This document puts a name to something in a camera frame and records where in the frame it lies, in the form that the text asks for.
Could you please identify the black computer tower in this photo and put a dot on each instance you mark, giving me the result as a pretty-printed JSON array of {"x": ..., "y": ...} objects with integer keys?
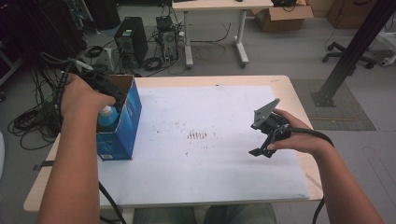
[{"x": 134, "y": 37}]

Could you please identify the white table sheet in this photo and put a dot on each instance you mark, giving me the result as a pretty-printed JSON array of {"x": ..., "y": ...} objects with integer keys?
[{"x": 202, "y": 174}]

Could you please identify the open computer case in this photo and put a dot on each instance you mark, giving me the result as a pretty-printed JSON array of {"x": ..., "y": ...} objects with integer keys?
[{"x": 168, "y": 40}]

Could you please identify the white floor object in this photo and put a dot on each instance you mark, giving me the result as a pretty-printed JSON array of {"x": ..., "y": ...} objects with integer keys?
[{"x": 389, "y": 60}]

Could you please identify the black metal stand beam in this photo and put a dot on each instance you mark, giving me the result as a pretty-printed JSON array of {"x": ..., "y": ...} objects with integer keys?
[{"x": 351, "y": 56}]

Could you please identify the blue cardboard box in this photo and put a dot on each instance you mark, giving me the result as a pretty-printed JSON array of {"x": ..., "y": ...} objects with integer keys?
[{"x": 127, "y": 124}]

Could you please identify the beige tape strip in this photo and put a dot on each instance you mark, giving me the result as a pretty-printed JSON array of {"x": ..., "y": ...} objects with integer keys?
[{"x": 313, "y": 181}]

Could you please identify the white desk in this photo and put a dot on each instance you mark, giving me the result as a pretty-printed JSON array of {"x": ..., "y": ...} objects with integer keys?
[{"x": 218, "y": 4}]

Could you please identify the person's right hand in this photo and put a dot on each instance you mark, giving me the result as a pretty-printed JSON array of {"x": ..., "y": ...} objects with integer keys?
[{"x": 299, "y": 140}]

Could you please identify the person's left hand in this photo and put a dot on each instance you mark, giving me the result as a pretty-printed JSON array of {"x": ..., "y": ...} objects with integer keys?
[{"x": 82, "y": 99}]

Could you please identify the small white power supply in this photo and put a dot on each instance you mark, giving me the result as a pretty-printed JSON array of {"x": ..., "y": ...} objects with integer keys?
[{"x": 107, "y": 59}]

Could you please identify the black tape strip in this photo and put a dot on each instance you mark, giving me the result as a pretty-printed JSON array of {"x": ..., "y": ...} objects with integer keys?
[{"x": 45, "y": 164}]

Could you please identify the closed brown cardboard box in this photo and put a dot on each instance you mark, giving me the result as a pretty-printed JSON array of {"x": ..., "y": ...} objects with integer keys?
[{"x": 348, "y": 14}]

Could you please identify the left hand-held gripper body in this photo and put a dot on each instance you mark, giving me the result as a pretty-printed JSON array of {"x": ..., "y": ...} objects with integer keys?
[{"x": 99, "y": 82}]

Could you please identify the open brown cardboard box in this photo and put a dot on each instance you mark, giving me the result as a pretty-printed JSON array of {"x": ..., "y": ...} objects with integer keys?
[{"x": 280, "y": 22}]

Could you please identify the black device on desk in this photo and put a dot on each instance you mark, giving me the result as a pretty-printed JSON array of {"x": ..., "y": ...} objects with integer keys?
[{"x": 283, "y": 3}]

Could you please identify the blue bottle white cap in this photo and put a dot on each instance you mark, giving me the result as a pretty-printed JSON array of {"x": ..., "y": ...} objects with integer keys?
[{"x": 109, "y": 122}]

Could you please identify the black office chair base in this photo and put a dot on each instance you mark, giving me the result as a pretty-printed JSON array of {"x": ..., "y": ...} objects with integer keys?
[{"x": 340, "y": 49}]

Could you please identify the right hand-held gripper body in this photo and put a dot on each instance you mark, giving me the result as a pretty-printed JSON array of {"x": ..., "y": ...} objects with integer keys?
[{"x": 272, "y": 123}]

